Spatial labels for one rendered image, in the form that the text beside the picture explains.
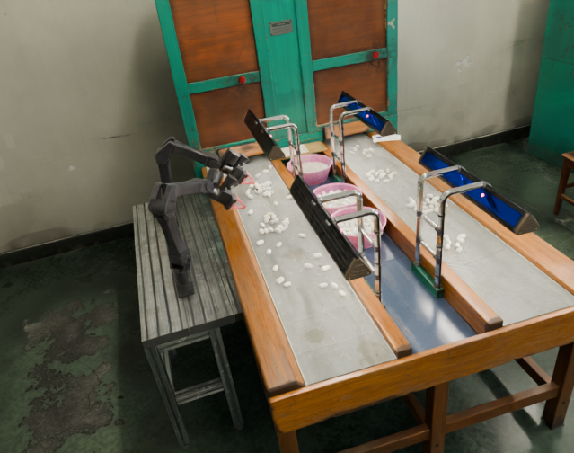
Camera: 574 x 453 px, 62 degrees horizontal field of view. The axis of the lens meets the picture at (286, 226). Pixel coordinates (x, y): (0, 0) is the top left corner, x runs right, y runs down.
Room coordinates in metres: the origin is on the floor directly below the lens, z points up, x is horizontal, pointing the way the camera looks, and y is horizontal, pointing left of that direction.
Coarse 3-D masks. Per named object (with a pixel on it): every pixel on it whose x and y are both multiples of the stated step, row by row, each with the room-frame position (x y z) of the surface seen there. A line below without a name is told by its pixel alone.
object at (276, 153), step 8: (248, 112) 2.62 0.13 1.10; (248, 120) 2.56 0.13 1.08; (256, 120) 2.44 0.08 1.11; (248, 128) 2.52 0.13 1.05; (256, 128) 2.38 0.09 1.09; (256, 136) 2.33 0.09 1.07; (264, 136) 2.22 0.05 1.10; (264, 144) 2.17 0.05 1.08; (272, 144) 2.08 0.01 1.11; (264, 152) 2.13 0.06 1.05; (272, 152) 2.05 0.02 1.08; (280, 152) 2.06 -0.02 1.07; (272, 160) 2.05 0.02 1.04
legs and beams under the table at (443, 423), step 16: (560, 352) 1.28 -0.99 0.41; (528, 368) 1.42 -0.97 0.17; (560, 368) 1.26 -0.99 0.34; (448, 384) 1.13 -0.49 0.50; (544, 384) 1.26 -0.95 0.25; (560, 384) 1.24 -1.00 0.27; (416, 400) 1.32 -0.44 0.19; (432, 400) 1.13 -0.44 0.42; (496, 400) 1.22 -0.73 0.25; (512, 400) 1.21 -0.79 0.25; (528, 400) 1.21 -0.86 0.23; (544, 400) 1.23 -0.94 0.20; (560, 400) 1.23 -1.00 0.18; (416, 416) 1.26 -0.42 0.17; (432, 416) 1.12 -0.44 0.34; (448, 416) 1.18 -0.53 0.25; (464, 416) 1.17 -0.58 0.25; (480, 416) 1.17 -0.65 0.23; (496, 416) 1.19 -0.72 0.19; (544, 416) 1.27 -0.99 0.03; (560, 416) 1.23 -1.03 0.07; (288, 432) 1.01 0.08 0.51; (400, 432) 1.14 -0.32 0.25; (416, 432) 1.13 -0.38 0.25; (432, 432) 1.12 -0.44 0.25; (448, 432) 1.15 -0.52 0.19; (288, 448) 1.01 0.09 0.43; (352, 448) 1.10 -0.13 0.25; (368, 448) 1.09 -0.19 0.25; (384, 448) 1.10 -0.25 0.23; (400, 448) 1.11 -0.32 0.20; (432, 448) 1.12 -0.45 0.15
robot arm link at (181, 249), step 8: (160, 200) 1.70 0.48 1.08; (152, 208) 1.69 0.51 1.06; (160, 208) 1.67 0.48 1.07; (160, 216) 1.70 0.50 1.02; (160, 224) 1.69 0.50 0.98; (168, 224) 1.67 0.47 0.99; (176, 224) 1.71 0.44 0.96; (168, 232) 1.68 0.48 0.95; (176, 232) 1.70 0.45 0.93; (168, 240) 1.69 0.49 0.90; (176, 240) 1.69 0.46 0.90; (176, 248) 1.68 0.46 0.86; (184, 248) 1.71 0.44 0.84; (176, 256) 1.69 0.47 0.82; (184, 256) 1.70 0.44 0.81
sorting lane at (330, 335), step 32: (256, 160) 2.80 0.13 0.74; (288, 192) 2.30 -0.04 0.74; (256, 224) 2.01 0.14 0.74; (288, 224) 1.97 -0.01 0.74; (256, 256) 1.73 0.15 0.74; (288, 256) 1.70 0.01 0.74; (288, 288) 1.48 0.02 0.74; (288, 320) 1.30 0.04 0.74; (320, 320) 1.28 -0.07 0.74; (352, 320) 1.25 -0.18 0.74; (320, 352) 1.12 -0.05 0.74; (352, 352) 1.10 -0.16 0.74; (384, 352) 1.09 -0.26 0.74
